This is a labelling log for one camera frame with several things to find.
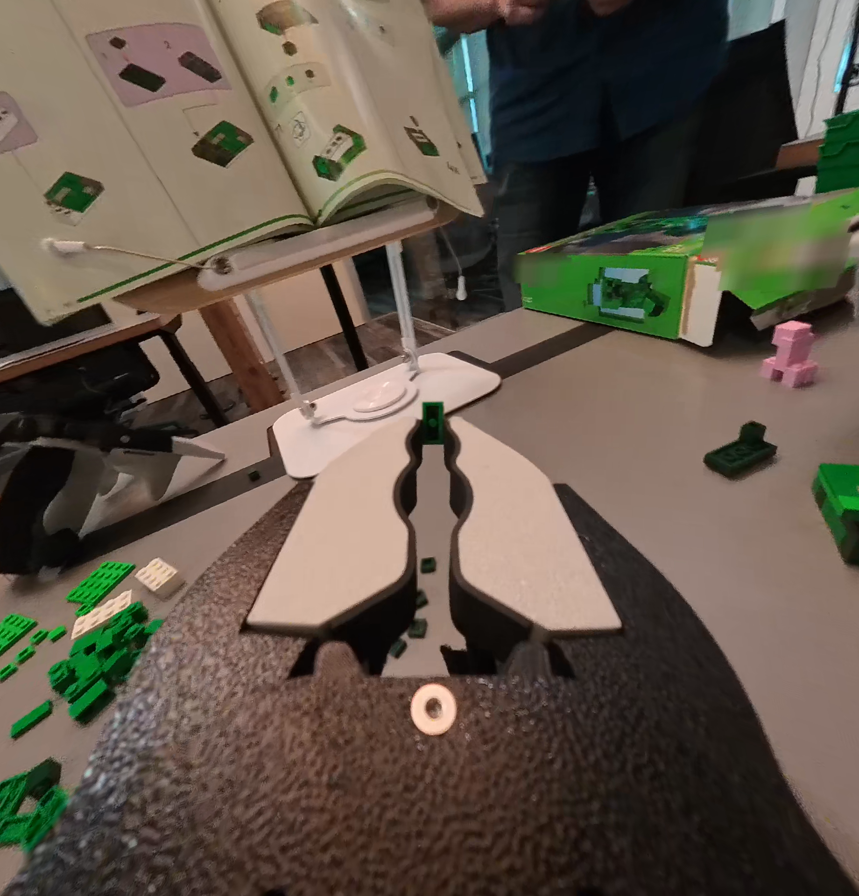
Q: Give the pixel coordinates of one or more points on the dark green lego assembly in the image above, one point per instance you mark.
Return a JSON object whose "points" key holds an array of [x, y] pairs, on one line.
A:
{"points": [[737, 455]]}

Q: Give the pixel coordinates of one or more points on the wooden desk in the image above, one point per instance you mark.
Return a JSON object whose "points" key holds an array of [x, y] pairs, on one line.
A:
{"points": [[240, 350]]}

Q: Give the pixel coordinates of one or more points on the green lego cube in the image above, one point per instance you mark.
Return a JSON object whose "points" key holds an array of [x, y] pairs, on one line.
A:
{"points": [[846, 511]]}

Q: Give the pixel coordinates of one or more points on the white book stand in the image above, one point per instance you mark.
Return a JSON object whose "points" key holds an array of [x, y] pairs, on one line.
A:
{"points": [[443, 378]]}

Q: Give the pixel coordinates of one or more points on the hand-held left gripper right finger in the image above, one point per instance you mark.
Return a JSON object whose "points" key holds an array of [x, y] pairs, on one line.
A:
{"points": [[534, 546]]}

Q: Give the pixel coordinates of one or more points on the small green lego brick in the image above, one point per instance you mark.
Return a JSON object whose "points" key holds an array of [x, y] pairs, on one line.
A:
{"points": [[433, 420]]}

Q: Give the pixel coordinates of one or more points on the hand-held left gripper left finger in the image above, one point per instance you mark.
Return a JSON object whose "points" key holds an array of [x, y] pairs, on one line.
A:
{"points": [[338, 546]]}

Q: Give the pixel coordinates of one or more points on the green lego box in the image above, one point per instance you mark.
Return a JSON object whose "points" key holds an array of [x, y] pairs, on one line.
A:
{"points": [[576, 280]]}

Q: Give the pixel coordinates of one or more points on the pile of bright green lego pieces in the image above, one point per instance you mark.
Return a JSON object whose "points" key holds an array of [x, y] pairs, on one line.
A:
{"points": [[100, 665]]}

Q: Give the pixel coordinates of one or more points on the bright green lego plate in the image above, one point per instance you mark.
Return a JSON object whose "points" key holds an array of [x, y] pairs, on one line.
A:
{"points": [[6, 640], [100, 583]]}

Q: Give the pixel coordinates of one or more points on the white lego plate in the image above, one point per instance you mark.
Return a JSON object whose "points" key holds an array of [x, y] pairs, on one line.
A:
{"points": [[102, 614]]}

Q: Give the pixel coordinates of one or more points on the white lego brick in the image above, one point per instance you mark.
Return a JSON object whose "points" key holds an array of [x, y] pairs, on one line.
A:
{"points": [[160, 577]]}

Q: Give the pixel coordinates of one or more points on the green plastic crate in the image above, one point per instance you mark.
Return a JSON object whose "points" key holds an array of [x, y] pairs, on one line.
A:
{"points": [[849, 147]]}

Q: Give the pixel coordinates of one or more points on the small cluster green lego pieces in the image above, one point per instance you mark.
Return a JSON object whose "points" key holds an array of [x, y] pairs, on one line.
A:
{"points": [[27, 805]]}

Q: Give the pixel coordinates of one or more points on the pink lego pig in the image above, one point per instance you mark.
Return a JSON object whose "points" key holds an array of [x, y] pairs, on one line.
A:
{"points": [[790, 353]]}

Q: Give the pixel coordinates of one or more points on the lego instruction booklet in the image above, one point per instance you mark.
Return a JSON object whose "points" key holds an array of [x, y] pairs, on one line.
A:
{"points": [[191, 140]]}

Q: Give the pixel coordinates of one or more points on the black and white device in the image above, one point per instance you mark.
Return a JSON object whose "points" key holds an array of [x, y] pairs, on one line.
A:
{"points": [[30, 504]]}

